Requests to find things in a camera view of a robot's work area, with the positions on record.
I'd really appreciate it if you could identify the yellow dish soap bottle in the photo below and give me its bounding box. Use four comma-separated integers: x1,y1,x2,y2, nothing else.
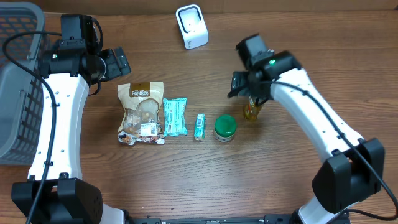
243,96,262,121

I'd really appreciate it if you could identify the green lid white jar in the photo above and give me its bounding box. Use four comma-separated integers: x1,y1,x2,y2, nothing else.
213,114,237,142

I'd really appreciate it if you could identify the brown mushroom snack bag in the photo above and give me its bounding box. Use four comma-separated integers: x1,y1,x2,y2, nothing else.
118,82,165,146

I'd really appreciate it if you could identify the small teal gum pack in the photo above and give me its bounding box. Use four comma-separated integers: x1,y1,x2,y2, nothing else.
194,114,206,141

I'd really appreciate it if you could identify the teal snack packet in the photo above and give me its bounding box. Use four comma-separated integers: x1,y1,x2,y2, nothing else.
163,98,188,136

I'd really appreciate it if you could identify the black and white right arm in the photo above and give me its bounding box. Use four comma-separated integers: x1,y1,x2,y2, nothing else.
228,50,385,223

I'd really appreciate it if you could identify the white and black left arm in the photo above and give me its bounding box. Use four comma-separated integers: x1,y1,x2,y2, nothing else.
11,47,133,223

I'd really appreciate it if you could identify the white barcode scanner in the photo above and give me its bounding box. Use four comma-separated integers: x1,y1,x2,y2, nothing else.
175,4,209,50

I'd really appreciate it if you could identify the grey plastic shopping basket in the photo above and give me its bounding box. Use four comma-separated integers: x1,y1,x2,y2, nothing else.
1,2,51,165

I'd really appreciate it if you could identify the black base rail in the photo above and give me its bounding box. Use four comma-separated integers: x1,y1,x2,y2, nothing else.
126,213,301,224

